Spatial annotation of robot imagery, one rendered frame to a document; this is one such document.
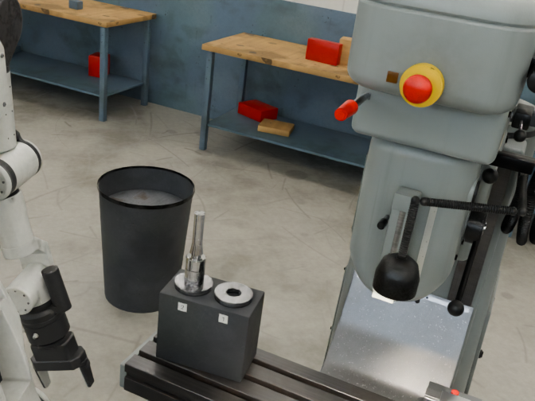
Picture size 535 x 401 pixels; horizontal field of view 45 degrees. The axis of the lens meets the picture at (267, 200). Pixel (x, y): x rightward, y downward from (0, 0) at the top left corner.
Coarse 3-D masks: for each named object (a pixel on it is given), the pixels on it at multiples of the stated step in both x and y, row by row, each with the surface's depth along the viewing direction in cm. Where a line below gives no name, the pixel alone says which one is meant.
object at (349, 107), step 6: (360, 96) 103; (366, 96) 105; (348, 102) 97; (354, 102) 98; (360, 102) 101; (342, 108) 94; (348, 108) 95; (354, 108) 97; (336, 114) 95; (342, 114) 94; (348, 114) 95; (342, 120) 95
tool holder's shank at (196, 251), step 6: (198, 216) 144; (204, 216) 145; (198, 222) 145; (204, 222) 146; (198, 228) 146; (198, 234) 146; (192, 240) 148; (198, 240) 147; (192, 246) 148; (198, 246) 148; (192, 252) 148; (198, 252) 148; (198, 258) 149
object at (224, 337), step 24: (168, 288) 151; (192, 288) 150; (216, 288) 151; (240, 288) 153; (168, 312) 151; (192, 312) 149; (216, 312) 147; (240, 312) 146; (168, 336) 154; (192, 336) 152; (216, 336) 149; (240, 336) 147; (192, 360) 154; (216, 360) 152; (240, 360) 150
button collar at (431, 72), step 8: (416, 64) 91; (424, 64) 90; (408, 72) 91; (416, 72) 91; (424, 72) 90; (432, 72) 90; (440, 72) 91; (400, 80) 92; (432, 80) 90; (440, 80) 90; (400, 88) 92; (432, 88) 90; (440, 88) 90; (432, 96) 91; (416, 104) 92; (424, 104) 92
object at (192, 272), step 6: (186, 264) 149; (204, 264) 150; (186, 270) 150; (192, 270) 149; (198, 270) 149; (204, 270) 151; (186, 276) 151; (192, 276) 150; (198, 276) 150; (204, 276) 152; (186, 282) 151; (192, 282) 150; (198, 282) 151
